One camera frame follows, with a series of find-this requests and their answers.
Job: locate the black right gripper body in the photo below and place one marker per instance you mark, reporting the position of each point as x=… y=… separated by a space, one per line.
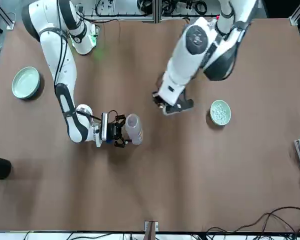
x=112 y=132

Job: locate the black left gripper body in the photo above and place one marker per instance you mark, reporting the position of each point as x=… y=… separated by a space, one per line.
x=180 y=108

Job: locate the transparent plastic bottle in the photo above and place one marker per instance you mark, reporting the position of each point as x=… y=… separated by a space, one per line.
x=134 y=130

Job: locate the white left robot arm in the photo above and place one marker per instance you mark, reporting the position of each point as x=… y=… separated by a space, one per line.
x=182 y=65

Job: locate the heap of small ice cubes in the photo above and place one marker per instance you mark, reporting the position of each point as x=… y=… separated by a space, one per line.
x=220 y=112

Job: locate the pale green bowl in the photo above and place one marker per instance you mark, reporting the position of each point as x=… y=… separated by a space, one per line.
x=215 y=120

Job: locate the pale green plate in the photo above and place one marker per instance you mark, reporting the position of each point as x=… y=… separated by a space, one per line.
x=25 y=82

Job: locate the black cylindrical vase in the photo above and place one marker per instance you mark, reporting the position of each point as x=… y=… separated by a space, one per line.
x=0 y=167

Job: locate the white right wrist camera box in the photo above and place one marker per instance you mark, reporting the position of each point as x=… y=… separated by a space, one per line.
x=104 y=126

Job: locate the aluminium frame post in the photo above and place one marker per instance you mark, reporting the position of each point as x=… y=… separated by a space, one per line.
x=151 y=230

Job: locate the aluminium rear frame rail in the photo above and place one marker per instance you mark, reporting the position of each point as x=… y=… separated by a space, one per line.
x=155 y=11

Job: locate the aluminium side rail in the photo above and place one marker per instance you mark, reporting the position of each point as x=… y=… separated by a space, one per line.
x=296 y=12

